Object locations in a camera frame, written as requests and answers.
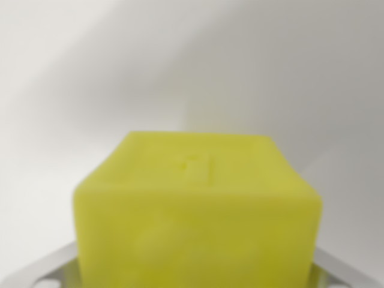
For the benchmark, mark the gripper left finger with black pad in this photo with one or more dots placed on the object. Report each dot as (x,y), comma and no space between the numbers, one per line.
(39,276)

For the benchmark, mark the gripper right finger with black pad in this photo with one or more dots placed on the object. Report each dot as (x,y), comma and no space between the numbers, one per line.
(342,277)

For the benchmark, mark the yellow cube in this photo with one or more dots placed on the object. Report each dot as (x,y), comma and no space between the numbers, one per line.
(198,228)

